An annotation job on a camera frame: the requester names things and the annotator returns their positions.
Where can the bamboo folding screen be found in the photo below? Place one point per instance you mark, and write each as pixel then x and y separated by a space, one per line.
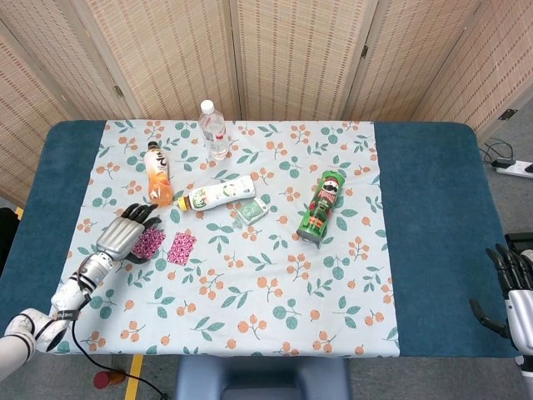
pixel 291 58

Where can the clear water bottle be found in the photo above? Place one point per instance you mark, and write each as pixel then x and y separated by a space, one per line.
pixel 213 133

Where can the white yellow-capped drink bottle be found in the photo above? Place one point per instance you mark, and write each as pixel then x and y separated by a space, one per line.
pixel 220 193

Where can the brass screen hinge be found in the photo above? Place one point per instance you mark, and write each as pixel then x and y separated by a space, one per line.
pixel 118 91
pixel 364 51

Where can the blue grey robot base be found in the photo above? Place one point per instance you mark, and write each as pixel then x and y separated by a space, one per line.
pixel 262 375

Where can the black screen hinge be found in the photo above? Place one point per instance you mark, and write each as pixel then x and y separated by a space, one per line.
pixel 508 113

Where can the red cylinder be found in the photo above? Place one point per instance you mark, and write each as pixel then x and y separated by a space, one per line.
pixel 104 379

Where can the floral print tablecloth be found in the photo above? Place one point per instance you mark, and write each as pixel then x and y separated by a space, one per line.
pixel 266 291

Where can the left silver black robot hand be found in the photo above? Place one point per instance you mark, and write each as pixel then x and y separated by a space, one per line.
pixel 118 237

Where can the black equipment box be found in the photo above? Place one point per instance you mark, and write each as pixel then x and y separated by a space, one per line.
pixel 518 238

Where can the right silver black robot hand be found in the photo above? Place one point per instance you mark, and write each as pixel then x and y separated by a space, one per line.
pixel 522 321

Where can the green white tissue pack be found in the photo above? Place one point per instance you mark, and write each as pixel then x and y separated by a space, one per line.
pixel 252 210

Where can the black object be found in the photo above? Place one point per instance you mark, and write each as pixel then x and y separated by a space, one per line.
pixel 6 237

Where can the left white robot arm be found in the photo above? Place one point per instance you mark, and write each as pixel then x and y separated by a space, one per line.
pixel 71 291

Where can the green Pringles can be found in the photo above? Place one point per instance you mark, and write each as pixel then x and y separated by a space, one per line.
pixel 320 208

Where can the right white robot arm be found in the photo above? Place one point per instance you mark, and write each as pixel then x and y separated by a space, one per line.
pixel 528 361

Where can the white power strip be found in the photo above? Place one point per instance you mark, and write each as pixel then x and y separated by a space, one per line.
pixel 516 168

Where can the orange juice bottle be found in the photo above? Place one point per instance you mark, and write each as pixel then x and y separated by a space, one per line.
pixel 158 175

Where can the teal table cover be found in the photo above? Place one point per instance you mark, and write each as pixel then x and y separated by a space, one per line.
pixel 437 208

